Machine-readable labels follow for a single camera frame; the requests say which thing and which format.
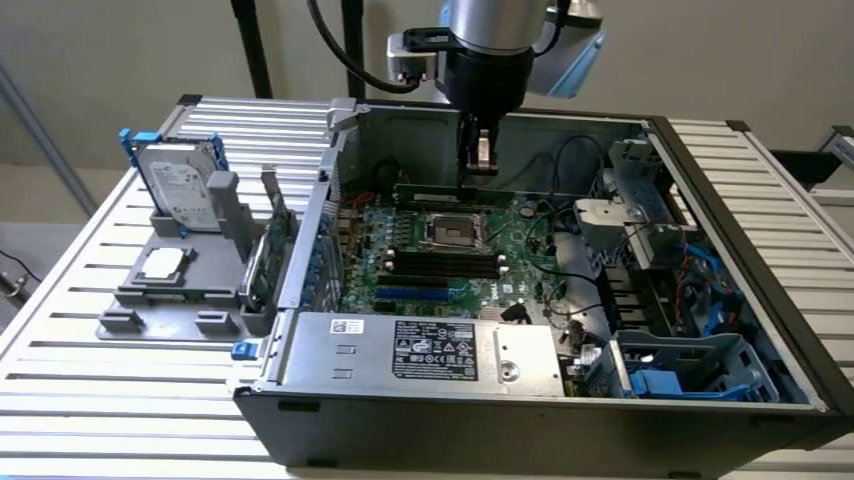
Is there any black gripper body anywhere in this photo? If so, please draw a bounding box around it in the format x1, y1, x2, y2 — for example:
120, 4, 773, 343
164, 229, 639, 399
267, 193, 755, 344
446, 45, 535, 117

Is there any green RAM stick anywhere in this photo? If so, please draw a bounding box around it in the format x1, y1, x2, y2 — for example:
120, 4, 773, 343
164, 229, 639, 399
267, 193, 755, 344
392, 182, 516, 211

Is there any black RAM slot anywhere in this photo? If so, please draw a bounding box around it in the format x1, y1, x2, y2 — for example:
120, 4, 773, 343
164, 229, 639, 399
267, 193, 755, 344
388, 261, 504, 275
391, 255, 503, 268
392, 248, 502, 261
386, 268, 506, 282

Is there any blue expansion slot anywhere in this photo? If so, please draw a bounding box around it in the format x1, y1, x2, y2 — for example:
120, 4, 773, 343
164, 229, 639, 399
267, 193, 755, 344
374, 285, 451, 300

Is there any CPU socket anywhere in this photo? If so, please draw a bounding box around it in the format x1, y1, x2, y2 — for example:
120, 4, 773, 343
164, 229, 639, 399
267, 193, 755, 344
419, 211, 494, 249

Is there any green Dell motherboard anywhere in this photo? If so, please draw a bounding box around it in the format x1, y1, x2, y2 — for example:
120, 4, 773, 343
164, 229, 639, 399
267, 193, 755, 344
332, 189, 589, 326

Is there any metal drive cage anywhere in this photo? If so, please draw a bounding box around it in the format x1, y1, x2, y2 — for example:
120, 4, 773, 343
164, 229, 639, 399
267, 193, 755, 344
573, 137, 702, 271

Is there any open black PC case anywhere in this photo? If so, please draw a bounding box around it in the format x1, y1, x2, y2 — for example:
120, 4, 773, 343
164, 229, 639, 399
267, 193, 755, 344
231, 97, 854, 469

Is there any black stand pole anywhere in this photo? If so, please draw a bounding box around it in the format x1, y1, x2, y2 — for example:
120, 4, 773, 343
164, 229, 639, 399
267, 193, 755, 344
230, 0, 275, 99

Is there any green graphics card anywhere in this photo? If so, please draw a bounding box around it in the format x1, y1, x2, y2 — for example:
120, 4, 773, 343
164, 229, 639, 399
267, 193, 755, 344
242, 164, 298, 314

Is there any silver power supply unit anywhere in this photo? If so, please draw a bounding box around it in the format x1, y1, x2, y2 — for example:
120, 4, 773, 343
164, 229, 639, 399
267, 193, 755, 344
278, 312, 569, 399

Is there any grey parts rack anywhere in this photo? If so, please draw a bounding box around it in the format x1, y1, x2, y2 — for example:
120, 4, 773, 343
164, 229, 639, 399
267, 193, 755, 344
95, 171, 299, 344

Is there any CPU chip in tray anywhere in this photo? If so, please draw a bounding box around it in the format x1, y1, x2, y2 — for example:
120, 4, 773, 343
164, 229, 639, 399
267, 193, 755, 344
134, 246, 199, 281

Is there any blue disk bay cage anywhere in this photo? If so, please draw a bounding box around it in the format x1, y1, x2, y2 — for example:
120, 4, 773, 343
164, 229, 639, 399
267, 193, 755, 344
610, 329, 782, 401

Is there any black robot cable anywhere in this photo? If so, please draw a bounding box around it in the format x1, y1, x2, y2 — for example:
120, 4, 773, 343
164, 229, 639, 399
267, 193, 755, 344
306, 0, 442, 95

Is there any hard disk in blue bracket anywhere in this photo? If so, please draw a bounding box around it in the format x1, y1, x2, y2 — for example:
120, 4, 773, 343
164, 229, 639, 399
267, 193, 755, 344
117, 128, 232, 234

